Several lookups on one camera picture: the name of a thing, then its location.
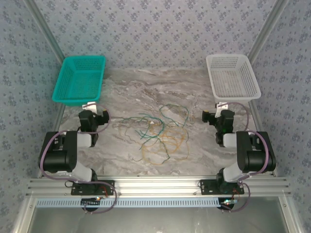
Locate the yellow rubber band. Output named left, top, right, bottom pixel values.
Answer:
left=145, top=122, right=188, bottom=146

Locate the white plastic basket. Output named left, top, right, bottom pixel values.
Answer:
left=206, top=53, right=262, bottom=104

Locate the teal plastic basket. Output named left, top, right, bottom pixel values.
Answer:
left=52, top=55, right=107, bottom=107

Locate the black controller board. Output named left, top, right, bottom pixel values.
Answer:
left=81, top=197, right=102, bottom=207
left=219, top=198, right=238, bottom=210

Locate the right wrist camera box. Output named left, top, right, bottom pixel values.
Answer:
left=215, top=101, right=229, bottom=116

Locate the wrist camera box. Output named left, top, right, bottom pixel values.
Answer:
left=82, top=102, right=97, bottom=114
left=215, top=101, right=229, bottom=116

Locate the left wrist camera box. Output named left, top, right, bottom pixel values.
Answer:
left=82, top=102, right=97, bottom=114

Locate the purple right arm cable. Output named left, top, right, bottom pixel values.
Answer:
left=220, top=101, right=277, bottom=213

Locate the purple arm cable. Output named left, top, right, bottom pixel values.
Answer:
left=38, top=103, right=118, bottom=215
left=220, top=101, right=277, bottom=213

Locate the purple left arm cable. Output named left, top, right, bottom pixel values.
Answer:
left=38, top=103, right=118, bottom=215

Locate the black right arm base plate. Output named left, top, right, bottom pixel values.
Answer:
left=199, top=179, right=245, bottom=196

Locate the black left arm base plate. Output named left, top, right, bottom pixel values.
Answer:
left=70, top=180, right=115, bottom=196

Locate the aluminium mounting rail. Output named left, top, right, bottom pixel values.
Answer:
left=26, top=176, right=291, bottom=197

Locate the white slotted cable duct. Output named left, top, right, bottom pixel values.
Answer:
left=35, top=198, right=221, bottom=208

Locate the aluminium corner post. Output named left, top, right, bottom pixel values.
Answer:
left=247, top=0, right=291, bottom=63
left=24, top=0, right=65, bottom=61

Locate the grey metal frame tray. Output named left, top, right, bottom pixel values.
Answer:
left=12, top=196, right=301, bottom=233

